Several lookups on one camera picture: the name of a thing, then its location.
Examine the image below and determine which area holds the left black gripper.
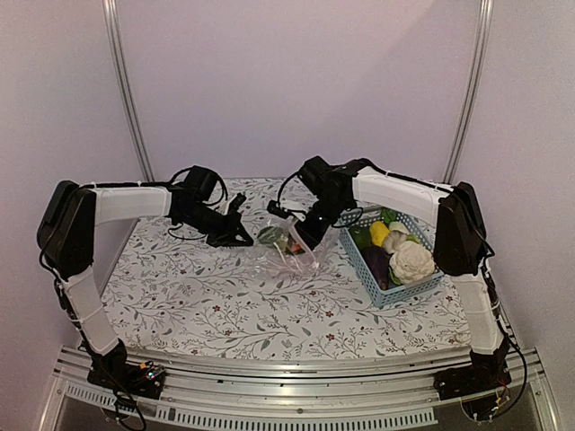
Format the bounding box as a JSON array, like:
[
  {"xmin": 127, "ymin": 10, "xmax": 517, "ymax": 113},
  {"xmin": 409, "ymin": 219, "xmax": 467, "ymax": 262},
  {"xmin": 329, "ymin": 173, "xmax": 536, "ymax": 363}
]
[{"xmin": 178, "ymin": 203, "xmax": 251, "ymax": 248}]

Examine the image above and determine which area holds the clear zip top bag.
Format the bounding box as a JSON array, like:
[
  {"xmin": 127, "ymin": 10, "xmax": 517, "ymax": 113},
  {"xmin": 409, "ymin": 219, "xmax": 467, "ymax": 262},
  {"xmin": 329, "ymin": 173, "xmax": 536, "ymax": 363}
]
[{"xmin": 244, "ymin": 217, "xmax": 338, "ymax": 277}]

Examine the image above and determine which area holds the white fake garlic bulb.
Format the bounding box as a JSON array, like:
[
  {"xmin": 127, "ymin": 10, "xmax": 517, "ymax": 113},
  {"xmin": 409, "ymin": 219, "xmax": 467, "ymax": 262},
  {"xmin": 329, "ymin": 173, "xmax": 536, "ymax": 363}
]
[{"xmin": 382, "ymin": 231, "xmax": 420, "ymax": 254}]

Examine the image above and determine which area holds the purple fake eggplant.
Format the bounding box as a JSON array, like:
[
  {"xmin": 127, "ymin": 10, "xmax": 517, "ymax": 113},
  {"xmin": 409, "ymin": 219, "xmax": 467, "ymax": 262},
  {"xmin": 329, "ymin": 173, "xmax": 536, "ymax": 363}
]
[{"xmin": 360, "ymin": 245, "xmax": 391, "ymax": 291}]

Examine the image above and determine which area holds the white fake cauliflower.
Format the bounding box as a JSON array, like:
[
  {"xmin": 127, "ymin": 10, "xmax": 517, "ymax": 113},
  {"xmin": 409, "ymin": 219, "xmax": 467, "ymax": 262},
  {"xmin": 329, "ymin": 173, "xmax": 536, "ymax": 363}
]
[{"xmin": 389, "ymin": 242, "xmax": 436, "ymax": 286}]

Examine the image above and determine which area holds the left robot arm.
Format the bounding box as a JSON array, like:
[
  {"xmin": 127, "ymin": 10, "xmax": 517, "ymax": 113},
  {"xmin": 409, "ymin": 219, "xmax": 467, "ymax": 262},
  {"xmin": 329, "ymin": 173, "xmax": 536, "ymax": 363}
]
[{"xmin": 36, "ymin": 165, "xmax": 253, "ymax": 390}]

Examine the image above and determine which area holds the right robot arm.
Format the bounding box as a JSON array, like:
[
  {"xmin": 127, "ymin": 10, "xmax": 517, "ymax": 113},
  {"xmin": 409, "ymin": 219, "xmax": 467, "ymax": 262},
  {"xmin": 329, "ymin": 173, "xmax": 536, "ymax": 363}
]
[{"xmin": 296, "ymin": 156, "xmax": 509, "ymax": 391}]

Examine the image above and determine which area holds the green fake lettuce leaf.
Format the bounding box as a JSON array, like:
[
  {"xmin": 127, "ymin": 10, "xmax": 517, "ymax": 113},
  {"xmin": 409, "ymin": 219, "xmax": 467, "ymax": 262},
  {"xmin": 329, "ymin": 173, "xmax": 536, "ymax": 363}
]
[{"xmin": 257, "ymin": 225, "xmax": 285, "ymax": 246}]

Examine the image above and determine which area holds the floral patterned table mat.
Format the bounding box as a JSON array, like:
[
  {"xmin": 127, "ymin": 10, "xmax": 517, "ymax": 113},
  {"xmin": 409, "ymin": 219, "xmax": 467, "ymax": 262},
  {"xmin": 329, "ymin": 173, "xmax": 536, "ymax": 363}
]
[{"xmin": 92, "ymin": 177, "xmax": 502, "ymax": 362}]

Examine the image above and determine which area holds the light blue plastic basket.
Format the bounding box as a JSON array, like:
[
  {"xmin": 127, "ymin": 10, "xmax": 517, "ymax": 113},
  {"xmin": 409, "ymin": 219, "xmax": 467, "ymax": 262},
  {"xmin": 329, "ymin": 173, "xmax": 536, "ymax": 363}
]
[{"xmin": 341, "ymin": 207, "xmax": 444, "ymax": 308}]

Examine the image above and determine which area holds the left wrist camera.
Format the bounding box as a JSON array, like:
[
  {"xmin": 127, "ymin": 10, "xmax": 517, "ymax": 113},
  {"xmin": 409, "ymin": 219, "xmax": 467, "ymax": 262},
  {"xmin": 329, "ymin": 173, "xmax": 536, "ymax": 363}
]
[{"xmin": 226, "ymin": 193, "xmax": 247, "ymax": 216}]

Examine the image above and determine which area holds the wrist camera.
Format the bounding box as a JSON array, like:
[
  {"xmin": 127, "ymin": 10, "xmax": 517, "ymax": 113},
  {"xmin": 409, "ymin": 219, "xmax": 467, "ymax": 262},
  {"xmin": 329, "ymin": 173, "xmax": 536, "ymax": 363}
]
[
  {"xmin": 226, "ymin": 193, "xmax": 247, "ymax": 216},
  {"xmin": 267, "ymin": 200, "xmax": 295, "ymax": 219}
]

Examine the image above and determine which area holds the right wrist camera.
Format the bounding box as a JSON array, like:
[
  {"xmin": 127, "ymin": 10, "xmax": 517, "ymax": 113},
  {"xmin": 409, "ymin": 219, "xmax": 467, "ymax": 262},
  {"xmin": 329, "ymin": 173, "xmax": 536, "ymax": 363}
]
[{"xmin": 267, "ymin": 200, "xmax": 295, "ymax": 219}]

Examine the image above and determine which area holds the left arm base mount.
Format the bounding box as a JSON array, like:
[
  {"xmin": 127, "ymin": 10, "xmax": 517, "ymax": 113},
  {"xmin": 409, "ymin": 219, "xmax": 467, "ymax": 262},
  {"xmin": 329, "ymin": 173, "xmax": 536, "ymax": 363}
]
[{"xmin": 87, "ymin": 361, "xmax": 166, "ymax": 400}]

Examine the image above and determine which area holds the aluminium rail frame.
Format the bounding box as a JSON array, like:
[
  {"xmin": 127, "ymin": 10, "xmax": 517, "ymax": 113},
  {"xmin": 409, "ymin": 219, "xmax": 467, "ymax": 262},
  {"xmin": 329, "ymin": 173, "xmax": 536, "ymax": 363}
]
[{"xmin": 38, "ymin": 344, "xmax": 561, "ymax": 431}]

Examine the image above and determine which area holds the right aluminium corner post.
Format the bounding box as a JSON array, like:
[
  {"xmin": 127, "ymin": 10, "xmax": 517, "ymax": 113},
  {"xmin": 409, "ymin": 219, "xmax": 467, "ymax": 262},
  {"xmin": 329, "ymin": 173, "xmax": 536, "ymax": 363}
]
[{"xmin": 442, "ymin": 0, "xmax": 494, "ymax": 183}]

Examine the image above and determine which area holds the aluminium corner post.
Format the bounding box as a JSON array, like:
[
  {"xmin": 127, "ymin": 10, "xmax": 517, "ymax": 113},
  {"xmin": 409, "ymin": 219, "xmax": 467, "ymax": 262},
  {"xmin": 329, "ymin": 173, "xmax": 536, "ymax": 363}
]
[
  {"xmin": 102, "ymin": 0, "xmax": 155, "ymax": 181},
  {"xmin": 442, "ymin": 0, "xmax": 494, "ymax": 183}
]

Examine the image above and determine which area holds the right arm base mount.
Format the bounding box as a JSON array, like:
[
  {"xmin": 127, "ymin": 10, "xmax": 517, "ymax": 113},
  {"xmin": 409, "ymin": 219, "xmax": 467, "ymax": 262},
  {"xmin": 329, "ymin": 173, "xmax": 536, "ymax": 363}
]
[{"xmin": 433, "ymin": 360, "xmax": 511, "ymax": 400}]

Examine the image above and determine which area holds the left aluminium corner post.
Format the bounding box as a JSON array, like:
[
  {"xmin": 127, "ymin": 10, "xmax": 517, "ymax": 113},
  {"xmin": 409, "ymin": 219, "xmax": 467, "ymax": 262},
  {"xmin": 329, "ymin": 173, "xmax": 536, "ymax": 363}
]
[{"xmin": 102, "ymin": 0, "xmax": 155, "ymax": 181}]

